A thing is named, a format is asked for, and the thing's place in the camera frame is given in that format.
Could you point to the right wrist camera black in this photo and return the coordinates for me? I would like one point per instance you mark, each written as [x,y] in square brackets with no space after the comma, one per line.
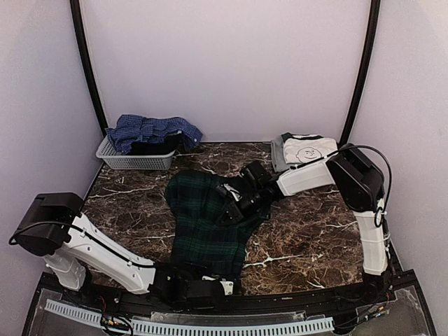
[255,174]

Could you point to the right black frame post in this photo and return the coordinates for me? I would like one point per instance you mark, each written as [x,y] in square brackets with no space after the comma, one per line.
[362,75]

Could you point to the blue checkered shirt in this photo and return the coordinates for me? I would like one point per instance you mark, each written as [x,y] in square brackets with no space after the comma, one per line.
[131,129]

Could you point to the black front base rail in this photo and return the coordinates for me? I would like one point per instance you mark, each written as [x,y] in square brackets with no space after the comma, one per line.
[328,302]

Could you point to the white and green raglan shirt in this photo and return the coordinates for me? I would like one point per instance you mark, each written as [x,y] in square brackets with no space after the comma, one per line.
[303,148]

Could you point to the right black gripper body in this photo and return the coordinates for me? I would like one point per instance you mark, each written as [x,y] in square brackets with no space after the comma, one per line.
[232,206]

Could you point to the black frame post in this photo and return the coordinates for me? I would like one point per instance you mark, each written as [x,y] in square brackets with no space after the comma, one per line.
[83,51]
[362,75]

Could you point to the folded grey polo shirt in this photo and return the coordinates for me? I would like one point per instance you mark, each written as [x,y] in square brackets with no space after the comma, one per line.
[278,159]

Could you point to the white perforated laundry basket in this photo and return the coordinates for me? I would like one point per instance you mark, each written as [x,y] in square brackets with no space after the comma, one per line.
[119,161]

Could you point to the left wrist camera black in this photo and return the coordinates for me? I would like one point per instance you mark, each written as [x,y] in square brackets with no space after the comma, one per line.
[203,295]

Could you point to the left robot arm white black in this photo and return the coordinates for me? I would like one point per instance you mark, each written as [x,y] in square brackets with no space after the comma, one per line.
[55,228]

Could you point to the left black frame post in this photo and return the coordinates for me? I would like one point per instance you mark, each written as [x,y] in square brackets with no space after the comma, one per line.
[83,51]

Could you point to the black garment in basket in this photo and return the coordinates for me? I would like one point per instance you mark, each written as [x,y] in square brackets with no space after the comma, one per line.
[169,144]

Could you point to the white slotted cable duct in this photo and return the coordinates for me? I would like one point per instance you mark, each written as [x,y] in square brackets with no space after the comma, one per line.
[189,324]

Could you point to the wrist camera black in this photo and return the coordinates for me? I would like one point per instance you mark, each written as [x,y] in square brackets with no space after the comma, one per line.
[255,174]
[203,295]

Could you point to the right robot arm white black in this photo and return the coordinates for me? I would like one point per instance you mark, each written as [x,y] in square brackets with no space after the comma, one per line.
[360,182]

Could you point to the dark green plaid garment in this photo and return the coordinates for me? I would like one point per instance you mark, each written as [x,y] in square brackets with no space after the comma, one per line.
[199,237]

